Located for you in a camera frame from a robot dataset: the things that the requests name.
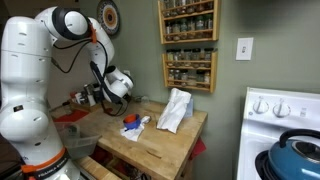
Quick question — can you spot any white stove knob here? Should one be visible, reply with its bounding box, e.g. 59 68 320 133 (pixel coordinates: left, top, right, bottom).
272 98 292 118
252 96 270 115

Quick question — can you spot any red hanging cloth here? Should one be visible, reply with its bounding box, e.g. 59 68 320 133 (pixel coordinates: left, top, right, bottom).
189 138 208 161

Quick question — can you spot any white paper bag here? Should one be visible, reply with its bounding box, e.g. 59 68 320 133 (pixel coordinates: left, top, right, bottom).
156 87 193 135

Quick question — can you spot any white electric stove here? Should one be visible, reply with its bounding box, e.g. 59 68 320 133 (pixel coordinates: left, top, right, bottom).
236 87 320 180

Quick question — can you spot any orange plastic cup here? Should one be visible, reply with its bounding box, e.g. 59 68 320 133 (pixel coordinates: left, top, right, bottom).
124 113 140 124

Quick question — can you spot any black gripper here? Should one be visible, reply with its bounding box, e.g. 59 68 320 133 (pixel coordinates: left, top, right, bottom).
122 93 134 104

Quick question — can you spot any white light switch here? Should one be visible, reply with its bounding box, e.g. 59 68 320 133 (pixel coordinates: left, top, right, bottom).
235 37 255 62

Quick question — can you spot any white spice shaker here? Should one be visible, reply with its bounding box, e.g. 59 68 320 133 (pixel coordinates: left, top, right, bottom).
74 92 84 105

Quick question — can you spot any wooden spice rack with jars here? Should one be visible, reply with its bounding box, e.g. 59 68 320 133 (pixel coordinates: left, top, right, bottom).
162 47 218 94
157 0 222 45

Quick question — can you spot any red silicone mat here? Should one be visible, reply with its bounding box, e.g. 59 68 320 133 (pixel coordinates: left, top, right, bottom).
53 109 90 123

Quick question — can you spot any wooden spice tray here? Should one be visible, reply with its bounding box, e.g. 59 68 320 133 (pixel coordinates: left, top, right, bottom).
69 99 104 113

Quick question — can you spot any decorative patterned wall plate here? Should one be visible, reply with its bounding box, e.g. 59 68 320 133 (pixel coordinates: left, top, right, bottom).
96 0 121 36

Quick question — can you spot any white crumpled cloth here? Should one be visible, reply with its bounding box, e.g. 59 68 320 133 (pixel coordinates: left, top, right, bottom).
119 122 146 143

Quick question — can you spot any orange-lid spice jar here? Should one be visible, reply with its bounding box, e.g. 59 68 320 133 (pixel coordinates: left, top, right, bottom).
69 91 78 104

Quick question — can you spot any blue kettle black handle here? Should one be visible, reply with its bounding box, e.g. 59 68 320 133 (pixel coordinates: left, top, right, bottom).
254 128 320 180

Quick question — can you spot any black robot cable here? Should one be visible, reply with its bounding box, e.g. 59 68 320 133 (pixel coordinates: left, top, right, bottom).
49 38 131 118

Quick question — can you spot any large clear plastic bin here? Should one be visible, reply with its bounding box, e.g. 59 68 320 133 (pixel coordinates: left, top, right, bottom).
54 121 102 161

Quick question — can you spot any tall steel pepper grinder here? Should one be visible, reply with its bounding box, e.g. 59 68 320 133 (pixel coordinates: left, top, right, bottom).
83 83 98 107

